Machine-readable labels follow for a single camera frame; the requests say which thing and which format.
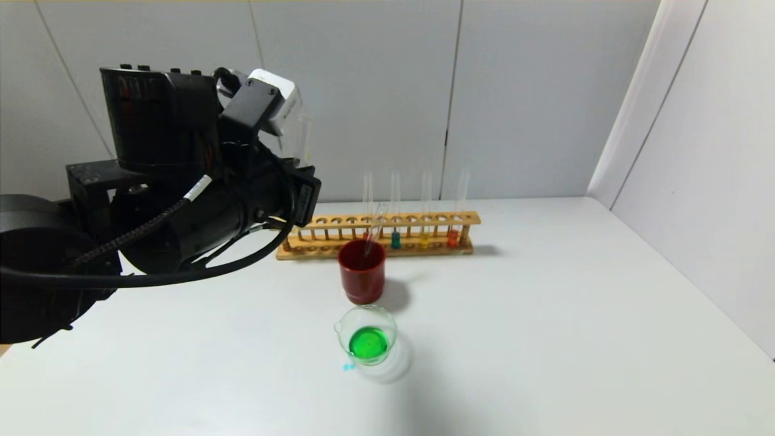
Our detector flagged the test tube with blue pigment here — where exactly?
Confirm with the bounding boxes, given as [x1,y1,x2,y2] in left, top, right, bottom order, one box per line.
[391,171,403,250]
[363,203,388,267]

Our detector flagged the test tube with yellow pigment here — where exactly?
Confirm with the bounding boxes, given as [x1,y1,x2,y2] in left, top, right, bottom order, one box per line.
[294,115,314,170]
[420,170,433,249]

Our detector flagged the test tube with red pigment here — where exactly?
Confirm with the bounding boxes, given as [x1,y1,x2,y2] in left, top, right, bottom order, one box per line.
[363,172,374,241]
[447,171,471,248]

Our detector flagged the wooden test tube rack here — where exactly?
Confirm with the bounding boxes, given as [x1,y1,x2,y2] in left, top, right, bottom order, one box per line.
[275,211,483,261]

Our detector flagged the red plastic cup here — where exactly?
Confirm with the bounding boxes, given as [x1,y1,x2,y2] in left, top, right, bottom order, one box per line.
[338,239,388,305]

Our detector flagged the clear glass beaker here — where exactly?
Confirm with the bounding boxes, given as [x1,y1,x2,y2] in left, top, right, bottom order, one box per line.
[334,304,401,366]

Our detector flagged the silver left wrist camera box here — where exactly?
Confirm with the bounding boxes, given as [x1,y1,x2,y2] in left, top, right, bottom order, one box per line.
[221,68,302,137]

